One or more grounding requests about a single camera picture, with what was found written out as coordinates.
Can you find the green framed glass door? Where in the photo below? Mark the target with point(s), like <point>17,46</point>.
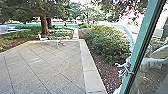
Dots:
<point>141,46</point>

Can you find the green outdoor shrub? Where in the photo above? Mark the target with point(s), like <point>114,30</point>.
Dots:
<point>106,41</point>

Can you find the white outdoor chair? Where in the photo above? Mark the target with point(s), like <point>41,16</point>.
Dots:
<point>42,37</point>

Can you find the white garden statue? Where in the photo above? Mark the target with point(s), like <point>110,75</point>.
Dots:
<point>126,68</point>

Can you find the large outdoor tree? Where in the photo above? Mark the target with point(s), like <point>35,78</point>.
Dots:
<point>44,23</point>

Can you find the outdoor table and chairs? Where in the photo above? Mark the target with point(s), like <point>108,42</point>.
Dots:
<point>20,36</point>

